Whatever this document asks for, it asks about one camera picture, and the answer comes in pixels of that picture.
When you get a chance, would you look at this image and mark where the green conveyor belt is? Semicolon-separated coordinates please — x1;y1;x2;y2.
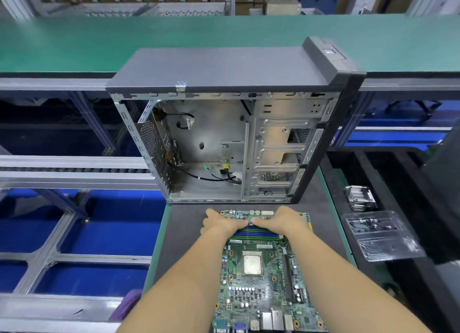
0;14;460;76

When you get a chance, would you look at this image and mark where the clear plastic screw tray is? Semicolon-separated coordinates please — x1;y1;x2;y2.
344;210;426;263

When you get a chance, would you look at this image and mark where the person's right hand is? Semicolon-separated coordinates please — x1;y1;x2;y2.
262;205;315;238

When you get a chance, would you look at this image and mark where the silver square CPU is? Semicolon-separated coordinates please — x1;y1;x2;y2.
242;254;265;277

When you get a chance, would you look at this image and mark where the person's left hand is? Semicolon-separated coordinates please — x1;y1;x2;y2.
200;207;249;238

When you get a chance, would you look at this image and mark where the person's right forearm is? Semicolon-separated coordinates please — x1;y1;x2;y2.
286;228;434;333

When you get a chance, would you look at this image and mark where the person's left forearm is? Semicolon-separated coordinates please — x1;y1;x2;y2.
118;232;232;333

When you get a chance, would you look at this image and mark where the grey roller conveyor rail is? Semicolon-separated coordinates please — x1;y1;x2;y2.
0;293;127;333

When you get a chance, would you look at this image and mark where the green motherboard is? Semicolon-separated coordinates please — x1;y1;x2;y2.
210;209;328;333

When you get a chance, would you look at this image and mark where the black CPU cooler fan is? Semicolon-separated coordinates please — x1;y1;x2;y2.
344;184;375;213

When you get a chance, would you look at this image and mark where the grey metal computer case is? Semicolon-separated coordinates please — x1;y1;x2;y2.
105;36;367;204

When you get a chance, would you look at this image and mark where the grey flat metal rail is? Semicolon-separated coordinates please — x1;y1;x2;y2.
0;155;163;192

